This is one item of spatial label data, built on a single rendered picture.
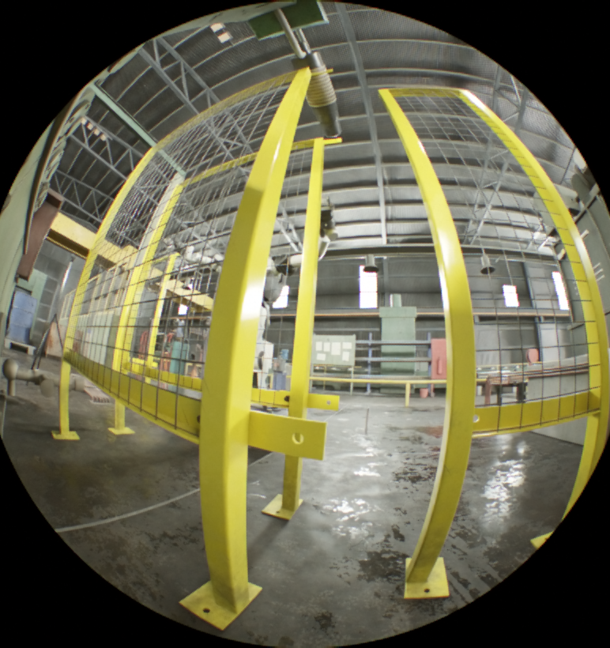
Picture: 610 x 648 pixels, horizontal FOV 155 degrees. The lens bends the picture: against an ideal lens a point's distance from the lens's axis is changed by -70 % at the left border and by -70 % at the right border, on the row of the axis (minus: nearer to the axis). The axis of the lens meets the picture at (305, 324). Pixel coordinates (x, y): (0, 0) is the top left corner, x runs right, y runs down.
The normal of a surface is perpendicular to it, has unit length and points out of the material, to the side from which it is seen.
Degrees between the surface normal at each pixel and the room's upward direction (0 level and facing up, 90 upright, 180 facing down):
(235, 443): 90
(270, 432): 90
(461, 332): 90
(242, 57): 173
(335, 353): 90
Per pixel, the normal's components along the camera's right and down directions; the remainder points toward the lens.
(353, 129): -0.11, 0.93
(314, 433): -0.33, -0.25
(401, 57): -0.04, 0.99
